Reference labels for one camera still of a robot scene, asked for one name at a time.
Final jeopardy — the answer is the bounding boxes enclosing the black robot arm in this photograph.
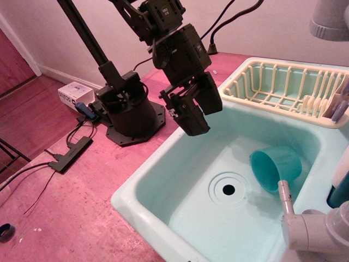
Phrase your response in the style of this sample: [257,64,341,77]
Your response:
[59,1,222,136]

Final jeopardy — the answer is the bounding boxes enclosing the black usb hub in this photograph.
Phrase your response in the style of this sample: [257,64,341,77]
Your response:
[48,136,93,174]

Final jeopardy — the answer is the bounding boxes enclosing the cream dish drying rack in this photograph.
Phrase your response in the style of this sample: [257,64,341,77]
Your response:
[219,58,348,128]

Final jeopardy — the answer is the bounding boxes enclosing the grey toy faucet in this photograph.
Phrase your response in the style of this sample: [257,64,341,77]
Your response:
[278,180,348,254]

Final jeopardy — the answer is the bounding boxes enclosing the black chair frame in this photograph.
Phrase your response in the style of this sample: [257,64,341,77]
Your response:
[1,139,32,173]

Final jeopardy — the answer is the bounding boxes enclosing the black power cable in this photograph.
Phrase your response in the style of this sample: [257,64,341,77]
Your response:
[201,0,265,56]

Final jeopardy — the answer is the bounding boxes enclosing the teal plastic cup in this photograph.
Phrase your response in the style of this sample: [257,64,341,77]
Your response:
[249,146,302,193]

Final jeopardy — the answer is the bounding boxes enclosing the dark tape roll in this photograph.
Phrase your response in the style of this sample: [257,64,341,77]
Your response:
[0,223,15,243]

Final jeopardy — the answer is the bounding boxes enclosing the mint toy sink basin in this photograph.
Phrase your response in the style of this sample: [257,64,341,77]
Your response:
[111,101,348,261]

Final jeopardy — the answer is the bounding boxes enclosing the blue clamp handle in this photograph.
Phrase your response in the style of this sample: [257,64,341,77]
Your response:
[75,102,98,121]

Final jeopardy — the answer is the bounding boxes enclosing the white cardboard box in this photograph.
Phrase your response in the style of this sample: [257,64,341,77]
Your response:
[58,82,95,110]

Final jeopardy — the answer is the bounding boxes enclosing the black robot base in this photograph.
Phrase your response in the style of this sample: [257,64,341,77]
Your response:
[88,71,166,147]

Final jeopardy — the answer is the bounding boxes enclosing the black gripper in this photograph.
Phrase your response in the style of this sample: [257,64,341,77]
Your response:
[148,23,222,136]

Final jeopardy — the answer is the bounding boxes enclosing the purple utensils in rack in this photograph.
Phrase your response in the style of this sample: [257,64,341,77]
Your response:
[330,82,348,123]

